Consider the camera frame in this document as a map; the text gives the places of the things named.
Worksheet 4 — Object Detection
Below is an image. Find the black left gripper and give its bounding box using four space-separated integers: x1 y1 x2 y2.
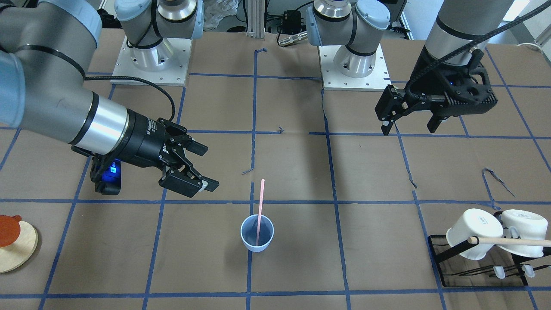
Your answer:
375 45 478 136

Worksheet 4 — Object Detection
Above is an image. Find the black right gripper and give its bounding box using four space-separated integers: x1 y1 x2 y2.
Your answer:
116 110 219 198

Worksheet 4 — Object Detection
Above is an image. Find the pink chopstick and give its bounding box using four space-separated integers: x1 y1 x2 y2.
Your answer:
255 178 265 246

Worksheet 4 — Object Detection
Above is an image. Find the light blue plastic cup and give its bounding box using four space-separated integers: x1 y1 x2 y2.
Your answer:
240 214 274 253

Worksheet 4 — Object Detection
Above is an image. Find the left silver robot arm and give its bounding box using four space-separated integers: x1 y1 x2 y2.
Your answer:
306 0 512 135

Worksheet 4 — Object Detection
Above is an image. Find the wooden cup tree stand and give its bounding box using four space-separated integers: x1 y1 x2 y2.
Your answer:
0 221 39 273

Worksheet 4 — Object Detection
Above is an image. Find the white mug near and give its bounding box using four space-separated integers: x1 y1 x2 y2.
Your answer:
446 208 504 247

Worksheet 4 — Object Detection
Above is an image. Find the white mug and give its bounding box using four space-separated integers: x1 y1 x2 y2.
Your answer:
498 209 548 258
446 208 504 247

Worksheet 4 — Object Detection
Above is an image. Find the white mug far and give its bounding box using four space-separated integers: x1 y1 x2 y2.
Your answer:
498 209 548 258

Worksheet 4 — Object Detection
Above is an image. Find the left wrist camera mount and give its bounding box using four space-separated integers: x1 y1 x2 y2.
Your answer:
439 49 498 116

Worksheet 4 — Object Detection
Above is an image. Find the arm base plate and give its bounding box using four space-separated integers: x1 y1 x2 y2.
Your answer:
112 38 193 86
318 45 391 91

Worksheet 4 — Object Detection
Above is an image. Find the wooden rack handle rod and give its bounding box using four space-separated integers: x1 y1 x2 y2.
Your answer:
466 236 551 247

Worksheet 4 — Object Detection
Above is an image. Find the aluminium frame post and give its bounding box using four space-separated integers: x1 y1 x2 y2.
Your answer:
243 0 267 40

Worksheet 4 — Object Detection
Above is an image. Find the black wire mug rack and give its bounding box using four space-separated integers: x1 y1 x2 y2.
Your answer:
428 211 550 287

